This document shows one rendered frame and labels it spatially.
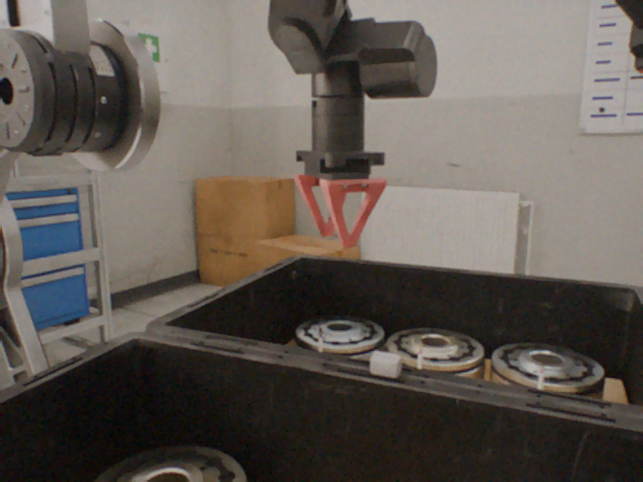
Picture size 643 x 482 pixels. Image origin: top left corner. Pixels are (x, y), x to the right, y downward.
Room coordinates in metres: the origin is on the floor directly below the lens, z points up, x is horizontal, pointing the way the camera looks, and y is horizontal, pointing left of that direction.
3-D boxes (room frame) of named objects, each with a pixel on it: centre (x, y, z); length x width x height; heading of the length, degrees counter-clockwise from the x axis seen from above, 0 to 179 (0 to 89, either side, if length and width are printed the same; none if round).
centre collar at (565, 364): (0.48, -0.22, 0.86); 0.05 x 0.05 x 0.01
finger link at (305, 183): (0.58, -0.01, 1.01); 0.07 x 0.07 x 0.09; 21
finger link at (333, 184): (0.55, -0.02, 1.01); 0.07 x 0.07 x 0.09; 21
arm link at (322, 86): (0.56, -0.02, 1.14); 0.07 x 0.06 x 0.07; 58
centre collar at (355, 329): (0.57, -0.02, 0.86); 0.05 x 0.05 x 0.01
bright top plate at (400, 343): (0.52, -0.12, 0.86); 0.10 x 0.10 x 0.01
